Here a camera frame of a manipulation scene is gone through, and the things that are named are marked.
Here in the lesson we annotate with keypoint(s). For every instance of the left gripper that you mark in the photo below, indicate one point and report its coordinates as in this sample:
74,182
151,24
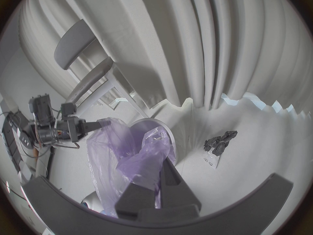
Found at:
75,128

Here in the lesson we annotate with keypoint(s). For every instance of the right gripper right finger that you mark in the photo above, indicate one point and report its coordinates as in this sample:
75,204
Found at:
181,194

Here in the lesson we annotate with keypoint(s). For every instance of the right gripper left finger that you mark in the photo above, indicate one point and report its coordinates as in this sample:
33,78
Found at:
137,199

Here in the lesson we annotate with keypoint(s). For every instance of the purple plastic bag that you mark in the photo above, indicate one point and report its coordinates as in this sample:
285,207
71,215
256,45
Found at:
137,160

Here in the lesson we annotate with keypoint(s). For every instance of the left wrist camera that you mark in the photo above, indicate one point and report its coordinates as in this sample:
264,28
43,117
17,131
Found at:
68,110

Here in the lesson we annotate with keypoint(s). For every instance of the white trash bin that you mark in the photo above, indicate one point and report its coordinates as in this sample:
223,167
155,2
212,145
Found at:
174,141

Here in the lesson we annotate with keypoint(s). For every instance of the clear printed wrapper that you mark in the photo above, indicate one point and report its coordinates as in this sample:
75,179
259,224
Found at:
212,160

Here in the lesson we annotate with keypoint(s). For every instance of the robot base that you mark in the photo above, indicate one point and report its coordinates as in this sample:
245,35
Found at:
91,201

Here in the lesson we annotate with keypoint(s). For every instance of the black plastic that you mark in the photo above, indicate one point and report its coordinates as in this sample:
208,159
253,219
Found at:
220,142

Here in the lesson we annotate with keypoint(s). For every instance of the grey padded white chair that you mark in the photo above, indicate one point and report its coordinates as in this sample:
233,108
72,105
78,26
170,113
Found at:
73,45

